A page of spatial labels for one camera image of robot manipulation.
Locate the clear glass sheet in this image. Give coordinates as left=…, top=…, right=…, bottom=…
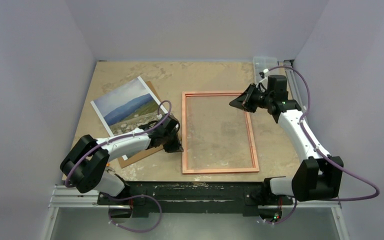
left=185, top=95, right=256, bottom=170

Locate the red picture frame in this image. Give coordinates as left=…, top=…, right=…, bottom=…
left=181, top=91, right=260, bottom=175

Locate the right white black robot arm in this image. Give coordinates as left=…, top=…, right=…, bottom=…
left=229, top=83, right=344, bottom=204

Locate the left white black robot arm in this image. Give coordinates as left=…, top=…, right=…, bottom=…
left=60, top=113, right=183, bottom=205

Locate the landscape photo print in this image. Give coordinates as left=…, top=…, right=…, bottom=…
left=91, top=77, right=170, bottom=167

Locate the brown cardboard backing board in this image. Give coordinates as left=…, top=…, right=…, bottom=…
left=116, top=80, right=173, bottom=169

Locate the clear plastic organizer box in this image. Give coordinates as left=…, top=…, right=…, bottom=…
left=252, top=56, right=279, bottom=83

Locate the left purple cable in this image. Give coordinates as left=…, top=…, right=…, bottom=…
left=64, top=100, right=173, bottom=233

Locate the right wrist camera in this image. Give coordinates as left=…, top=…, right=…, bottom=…
left=264, top=75, right=289, bottom=101

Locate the black mounting base plate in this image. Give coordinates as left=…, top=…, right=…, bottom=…
left=97, top=181, right=293, bottom=218

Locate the aluminium rail frame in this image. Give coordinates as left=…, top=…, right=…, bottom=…
left=56, top=68, right=344, bottom=227

